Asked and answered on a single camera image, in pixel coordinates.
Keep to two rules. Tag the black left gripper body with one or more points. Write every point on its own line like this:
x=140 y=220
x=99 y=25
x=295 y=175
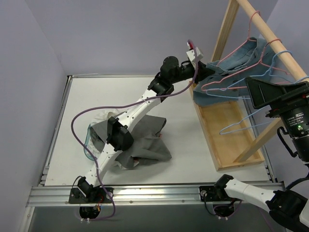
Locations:
x=200 y=72

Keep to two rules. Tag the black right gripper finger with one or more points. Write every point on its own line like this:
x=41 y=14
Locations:
x=292 y=91
x=262 y=93

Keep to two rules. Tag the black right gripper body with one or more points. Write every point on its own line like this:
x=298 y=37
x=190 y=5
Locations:
x=275 y=106

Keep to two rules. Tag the blue denim skirt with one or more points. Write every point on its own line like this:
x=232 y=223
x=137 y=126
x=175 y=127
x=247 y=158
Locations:
x=229 y=72

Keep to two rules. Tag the blue wire hanger front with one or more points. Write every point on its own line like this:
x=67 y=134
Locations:
x=222 y=131

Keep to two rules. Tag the grey pleated skirt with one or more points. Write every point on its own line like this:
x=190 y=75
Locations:
x=147 y=125

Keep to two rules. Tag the pink pleated skirt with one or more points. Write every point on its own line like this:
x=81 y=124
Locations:
x=147 y=149

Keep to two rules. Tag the white pleated skirt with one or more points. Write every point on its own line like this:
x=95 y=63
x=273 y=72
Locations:
x=98 y=128

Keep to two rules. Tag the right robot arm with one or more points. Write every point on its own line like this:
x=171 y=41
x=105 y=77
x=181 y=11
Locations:
x=287 y=208

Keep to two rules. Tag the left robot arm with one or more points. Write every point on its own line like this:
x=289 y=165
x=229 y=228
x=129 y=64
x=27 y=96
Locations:
x=118 y=136

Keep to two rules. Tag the wooden clothes rack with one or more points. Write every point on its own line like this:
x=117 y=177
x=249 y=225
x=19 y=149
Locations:
x=230 y=142

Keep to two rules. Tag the teal plastic bin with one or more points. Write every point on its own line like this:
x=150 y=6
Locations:
x=89 y=144

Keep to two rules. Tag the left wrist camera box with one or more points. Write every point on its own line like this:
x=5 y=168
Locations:
x=194 y=56

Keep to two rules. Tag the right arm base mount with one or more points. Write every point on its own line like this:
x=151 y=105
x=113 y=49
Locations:
x=209 y=194

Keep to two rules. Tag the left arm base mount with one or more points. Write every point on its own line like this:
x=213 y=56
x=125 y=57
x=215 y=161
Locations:
x=79 y=193

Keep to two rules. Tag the aluminium front rail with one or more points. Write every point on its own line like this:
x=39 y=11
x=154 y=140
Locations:
x=57 y=196

